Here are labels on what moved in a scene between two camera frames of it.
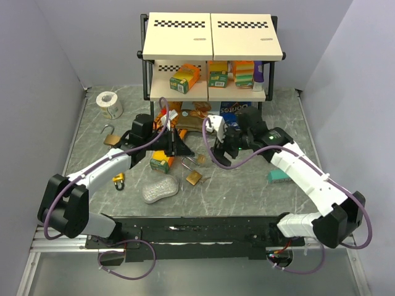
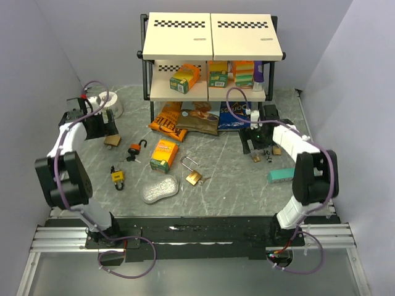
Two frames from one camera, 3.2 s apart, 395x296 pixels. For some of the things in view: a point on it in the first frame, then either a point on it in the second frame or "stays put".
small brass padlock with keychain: [201, 158] -> [257, 159]
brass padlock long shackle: [194, 177] stays put
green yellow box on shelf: [218, 74] stays put
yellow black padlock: [118, 178] stays put
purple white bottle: [258, 78] stays put
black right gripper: [219, 148] -> [248, 134]
